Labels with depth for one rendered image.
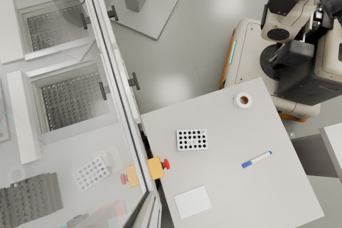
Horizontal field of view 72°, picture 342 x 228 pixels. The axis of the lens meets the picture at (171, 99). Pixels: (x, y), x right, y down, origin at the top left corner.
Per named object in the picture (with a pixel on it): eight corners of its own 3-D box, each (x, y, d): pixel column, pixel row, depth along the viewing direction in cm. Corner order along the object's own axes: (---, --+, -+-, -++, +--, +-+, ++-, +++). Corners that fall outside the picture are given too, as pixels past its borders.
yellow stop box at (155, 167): (160, 155, 89) (160, 155, 82) (166, 174, 88) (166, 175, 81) (147, 160, 89) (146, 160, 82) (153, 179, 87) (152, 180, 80)
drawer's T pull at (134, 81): (135, 72, 91) (134, 71, 90) (140, 90, 90) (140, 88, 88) (125, 75, 91) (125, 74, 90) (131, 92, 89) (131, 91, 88)
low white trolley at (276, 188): (222, 111, 181) (261, 76, 107) (254, 192, 166) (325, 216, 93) (150, 134, 175) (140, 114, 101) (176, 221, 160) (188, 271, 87)
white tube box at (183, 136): (204, 129, 100) (206, 128, 97) (206, 149, 98) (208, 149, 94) (176, 131, 100) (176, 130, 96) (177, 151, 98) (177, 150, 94)
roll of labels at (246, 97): (237, 91, 105) (240, 89, 101) (251, 99, 104) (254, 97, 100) (230, 105, 103) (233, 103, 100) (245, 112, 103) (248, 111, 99)
